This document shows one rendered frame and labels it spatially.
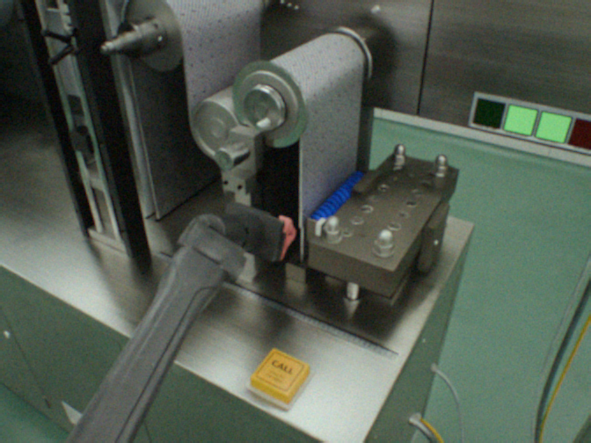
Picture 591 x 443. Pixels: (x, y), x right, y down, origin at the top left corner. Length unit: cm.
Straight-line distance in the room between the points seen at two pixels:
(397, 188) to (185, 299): 62
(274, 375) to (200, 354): 15
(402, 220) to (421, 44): 35
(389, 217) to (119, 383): 63
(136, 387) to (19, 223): 90
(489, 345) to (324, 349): 140
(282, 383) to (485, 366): 141
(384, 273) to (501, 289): 166
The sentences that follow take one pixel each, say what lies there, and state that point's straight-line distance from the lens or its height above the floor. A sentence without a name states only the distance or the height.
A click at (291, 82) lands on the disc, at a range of 81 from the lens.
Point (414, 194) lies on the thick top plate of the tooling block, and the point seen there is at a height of 103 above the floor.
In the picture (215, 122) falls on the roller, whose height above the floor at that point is 119.
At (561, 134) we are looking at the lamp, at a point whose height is 118.
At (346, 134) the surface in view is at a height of 114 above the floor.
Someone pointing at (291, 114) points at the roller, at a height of 125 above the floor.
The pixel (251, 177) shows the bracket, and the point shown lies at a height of 113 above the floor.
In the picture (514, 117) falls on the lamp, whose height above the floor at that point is 119.
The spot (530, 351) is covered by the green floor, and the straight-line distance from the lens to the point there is 225.
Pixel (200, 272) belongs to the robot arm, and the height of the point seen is 120.
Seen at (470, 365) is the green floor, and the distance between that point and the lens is 212.
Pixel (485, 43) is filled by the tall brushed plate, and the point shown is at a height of 131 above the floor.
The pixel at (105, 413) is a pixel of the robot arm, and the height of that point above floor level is 121.
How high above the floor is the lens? 157
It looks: 35 degrees down
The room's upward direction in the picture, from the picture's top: straight up
